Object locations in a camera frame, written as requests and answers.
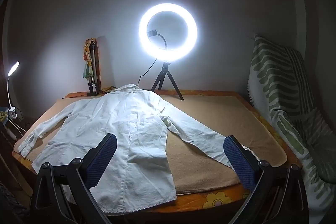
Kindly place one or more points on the leopard patterned cloth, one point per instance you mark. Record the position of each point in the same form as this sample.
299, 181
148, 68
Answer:
2, 116

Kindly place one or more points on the beige blanket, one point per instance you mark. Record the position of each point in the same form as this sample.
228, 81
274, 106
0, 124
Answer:
210, 121

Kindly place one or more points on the black gooseneck phone holder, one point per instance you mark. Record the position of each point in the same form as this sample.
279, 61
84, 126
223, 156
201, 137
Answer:
152, 33

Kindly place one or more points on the colourful printed cloth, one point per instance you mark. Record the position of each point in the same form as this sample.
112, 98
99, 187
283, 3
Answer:
88, 56

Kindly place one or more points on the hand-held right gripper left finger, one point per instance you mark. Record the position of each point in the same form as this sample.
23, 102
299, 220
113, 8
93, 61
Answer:
102, 161

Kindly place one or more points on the white long-sleeved shirt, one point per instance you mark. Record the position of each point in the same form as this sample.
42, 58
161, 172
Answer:
118, 121

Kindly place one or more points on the orange floral bedsheet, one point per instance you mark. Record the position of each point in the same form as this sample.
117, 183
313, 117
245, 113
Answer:
218, 200

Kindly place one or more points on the green striped white pillow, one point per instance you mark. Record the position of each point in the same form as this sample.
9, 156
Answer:
275, 77

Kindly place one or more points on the folded black tripod stand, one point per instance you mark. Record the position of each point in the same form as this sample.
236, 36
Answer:
93, 61

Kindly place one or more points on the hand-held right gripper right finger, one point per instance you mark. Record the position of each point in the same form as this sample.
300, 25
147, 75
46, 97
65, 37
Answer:
239, 161

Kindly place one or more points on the white clip desk lamp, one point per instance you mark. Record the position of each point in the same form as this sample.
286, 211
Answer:
13, 67

